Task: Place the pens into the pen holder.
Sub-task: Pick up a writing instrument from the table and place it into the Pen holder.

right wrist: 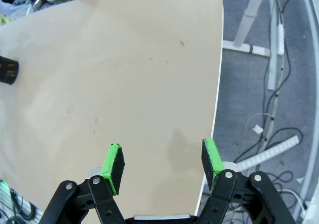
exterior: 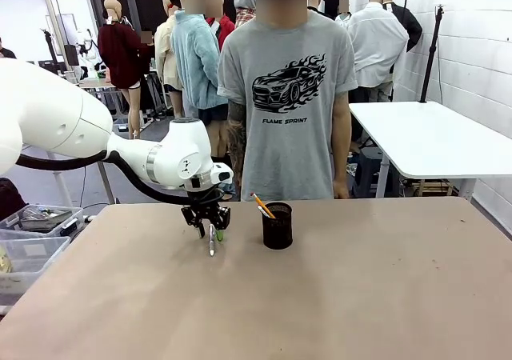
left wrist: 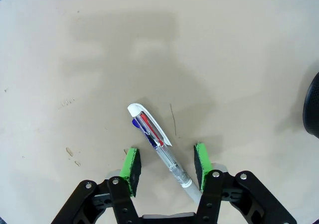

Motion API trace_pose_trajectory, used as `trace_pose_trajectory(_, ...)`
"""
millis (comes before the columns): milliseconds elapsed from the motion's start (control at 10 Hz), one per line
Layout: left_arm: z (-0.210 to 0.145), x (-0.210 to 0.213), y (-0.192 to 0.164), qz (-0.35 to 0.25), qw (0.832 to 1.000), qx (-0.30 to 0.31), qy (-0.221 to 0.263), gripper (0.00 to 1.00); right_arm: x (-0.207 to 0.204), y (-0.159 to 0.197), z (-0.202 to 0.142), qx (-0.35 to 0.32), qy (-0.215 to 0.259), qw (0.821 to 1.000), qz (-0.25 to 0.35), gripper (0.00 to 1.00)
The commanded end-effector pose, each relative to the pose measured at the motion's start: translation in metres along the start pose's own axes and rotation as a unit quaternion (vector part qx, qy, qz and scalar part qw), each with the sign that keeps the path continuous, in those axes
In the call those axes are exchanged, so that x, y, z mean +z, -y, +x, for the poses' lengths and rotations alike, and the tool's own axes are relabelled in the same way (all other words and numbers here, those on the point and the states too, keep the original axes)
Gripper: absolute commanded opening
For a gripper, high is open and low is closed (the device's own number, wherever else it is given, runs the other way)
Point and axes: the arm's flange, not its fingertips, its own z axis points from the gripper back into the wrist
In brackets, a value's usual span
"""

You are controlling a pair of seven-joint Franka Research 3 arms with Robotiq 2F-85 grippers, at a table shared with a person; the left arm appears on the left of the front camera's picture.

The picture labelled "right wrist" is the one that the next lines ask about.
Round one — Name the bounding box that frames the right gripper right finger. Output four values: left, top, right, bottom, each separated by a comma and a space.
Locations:
193, 137, 297, 224

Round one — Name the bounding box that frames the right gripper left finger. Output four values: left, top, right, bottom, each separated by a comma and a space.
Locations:
38, 142, 127, 224

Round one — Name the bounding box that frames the black mesh pen holder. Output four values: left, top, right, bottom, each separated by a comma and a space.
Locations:
0, 55, 20, 86

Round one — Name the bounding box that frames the white perforated strip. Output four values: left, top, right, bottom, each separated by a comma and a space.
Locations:
236, 135, 300, 172

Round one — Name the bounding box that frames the white table foot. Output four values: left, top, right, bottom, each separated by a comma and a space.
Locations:
222, 40, 272, 57

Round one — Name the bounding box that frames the white power strip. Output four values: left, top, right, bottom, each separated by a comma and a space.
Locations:
276, 22, 286, 56

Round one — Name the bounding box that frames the grey table leg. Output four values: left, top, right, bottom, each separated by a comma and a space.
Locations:
233, 0, 273, 48

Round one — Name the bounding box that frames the white floor cable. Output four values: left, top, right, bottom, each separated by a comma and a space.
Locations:
245, 112, 275, 135

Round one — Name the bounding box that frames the black floor cable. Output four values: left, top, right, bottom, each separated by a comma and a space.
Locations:
235, 0, 304, 160

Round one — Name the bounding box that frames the grey cable channel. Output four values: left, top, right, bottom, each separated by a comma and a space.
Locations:
267, 0, 284, 91

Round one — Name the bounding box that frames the white curved rail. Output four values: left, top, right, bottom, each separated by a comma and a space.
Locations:
291, 0, 319, 221

